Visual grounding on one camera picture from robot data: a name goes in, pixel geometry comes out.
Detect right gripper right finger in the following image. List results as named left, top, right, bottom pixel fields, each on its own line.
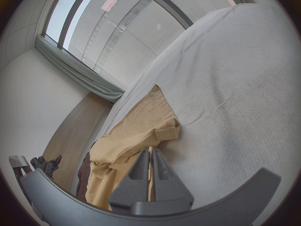
left=152, top=148, right=195, bottom=209

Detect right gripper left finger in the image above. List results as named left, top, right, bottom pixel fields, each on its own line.
left=109, top=147, right=151, bottom=215

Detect tan shorts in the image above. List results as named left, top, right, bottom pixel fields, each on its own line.
left=86, top=84, right=181, bottom=210

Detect brown garment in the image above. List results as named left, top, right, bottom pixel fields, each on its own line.
left=76, top=151, right=94, bottom=202

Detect bed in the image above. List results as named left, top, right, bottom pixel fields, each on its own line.
left=42, top=3, right=301, bottom=211

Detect grey-green curtain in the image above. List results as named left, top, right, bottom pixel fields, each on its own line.
left=35, top=35, right=125, bottom=103

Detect window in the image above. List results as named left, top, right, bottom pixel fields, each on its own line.
left=35, top=0, right=247, bottom=89

